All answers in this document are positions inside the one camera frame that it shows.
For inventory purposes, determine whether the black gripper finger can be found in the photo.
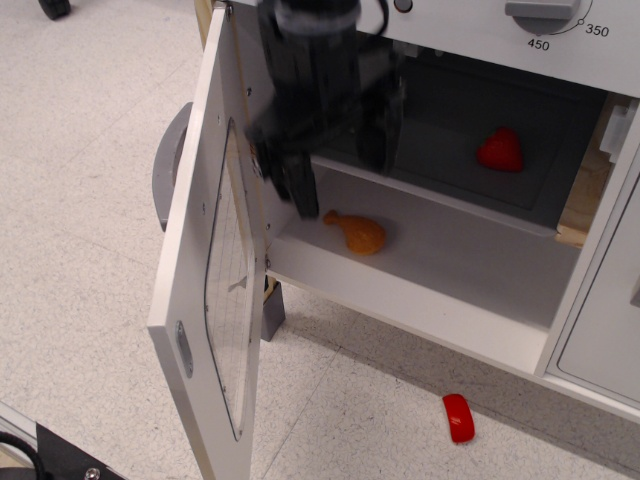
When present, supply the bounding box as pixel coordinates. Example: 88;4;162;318
356;90;404;174
254;144;319;219

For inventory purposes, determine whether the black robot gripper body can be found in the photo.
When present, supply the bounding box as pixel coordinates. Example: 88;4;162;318
246;1;403;153

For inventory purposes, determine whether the grey oven door handle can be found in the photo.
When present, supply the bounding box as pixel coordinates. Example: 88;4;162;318
152;102;193;232

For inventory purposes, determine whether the white toy oven door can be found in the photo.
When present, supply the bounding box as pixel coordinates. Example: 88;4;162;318
147;2;265;479

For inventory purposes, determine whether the orange toy chicken drumstick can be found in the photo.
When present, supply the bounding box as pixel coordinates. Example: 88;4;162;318
323;210;386;256

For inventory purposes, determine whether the small black round button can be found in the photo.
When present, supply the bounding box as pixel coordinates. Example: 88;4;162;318
393;0;413;13

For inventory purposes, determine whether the red toy strawberry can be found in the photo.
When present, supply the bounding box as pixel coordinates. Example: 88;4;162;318
476;127;524;173

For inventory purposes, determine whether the grey leg foot cap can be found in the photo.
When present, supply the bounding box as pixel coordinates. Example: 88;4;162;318
261;282;286;342

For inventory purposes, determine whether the white toy kitchen cabinet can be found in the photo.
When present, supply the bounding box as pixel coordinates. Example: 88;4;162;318
251;1;639;420

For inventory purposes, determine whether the grey temperature knob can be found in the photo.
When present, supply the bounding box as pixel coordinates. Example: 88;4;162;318
504;0;581;35

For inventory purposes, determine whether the black caster wheel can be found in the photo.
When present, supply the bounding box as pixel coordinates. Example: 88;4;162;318
38;0;71;21

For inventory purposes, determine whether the red toy piece on floor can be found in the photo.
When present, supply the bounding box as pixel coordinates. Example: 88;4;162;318
442;394;475;444

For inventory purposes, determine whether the white right cabinet door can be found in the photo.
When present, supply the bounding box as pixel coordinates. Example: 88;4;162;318
548;159;639;408

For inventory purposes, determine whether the wooden kitchen leg post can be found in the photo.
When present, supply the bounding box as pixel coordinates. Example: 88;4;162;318
194;0;212;47

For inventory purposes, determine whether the black metal base plate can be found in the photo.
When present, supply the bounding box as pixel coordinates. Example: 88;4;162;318
36;423;124;480

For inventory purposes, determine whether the black cable bottom left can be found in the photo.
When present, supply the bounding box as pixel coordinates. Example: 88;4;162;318
0;430;49;480

